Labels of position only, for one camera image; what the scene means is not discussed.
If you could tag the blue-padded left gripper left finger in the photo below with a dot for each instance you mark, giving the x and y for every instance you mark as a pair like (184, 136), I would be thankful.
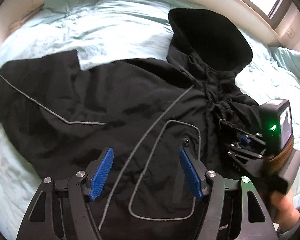
(97, 173)

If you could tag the black hooded jacket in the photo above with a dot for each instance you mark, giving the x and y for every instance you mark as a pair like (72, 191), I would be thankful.
(60, 118)

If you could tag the person's right hand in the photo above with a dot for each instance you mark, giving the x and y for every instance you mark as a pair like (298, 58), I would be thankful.
(287, 215)

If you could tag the light green bed comforter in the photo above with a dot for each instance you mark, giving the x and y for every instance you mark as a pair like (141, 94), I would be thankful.
(107, 30)

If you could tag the black camera with screen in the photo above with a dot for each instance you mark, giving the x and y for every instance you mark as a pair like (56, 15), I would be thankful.
(276, 121)

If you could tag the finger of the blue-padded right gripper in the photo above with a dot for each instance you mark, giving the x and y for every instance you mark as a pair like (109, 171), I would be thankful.
(242, 139)

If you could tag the light green pillow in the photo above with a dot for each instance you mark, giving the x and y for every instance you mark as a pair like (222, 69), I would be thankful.
(287, 59)

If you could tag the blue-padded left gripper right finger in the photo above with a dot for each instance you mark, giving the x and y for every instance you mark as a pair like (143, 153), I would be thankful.
(194, 171)

